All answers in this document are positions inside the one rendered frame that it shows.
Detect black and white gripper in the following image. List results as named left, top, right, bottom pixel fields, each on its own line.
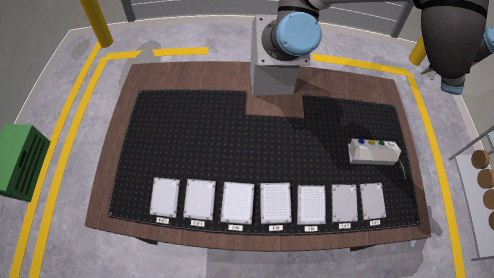
left=421, top=65, right=437, bottom=80

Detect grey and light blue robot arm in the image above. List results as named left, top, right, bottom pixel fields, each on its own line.
left=261, top=0, right=494, bottom=95

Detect black perforated work table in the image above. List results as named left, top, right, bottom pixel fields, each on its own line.
left=108, top=89, right=420, bottom=235

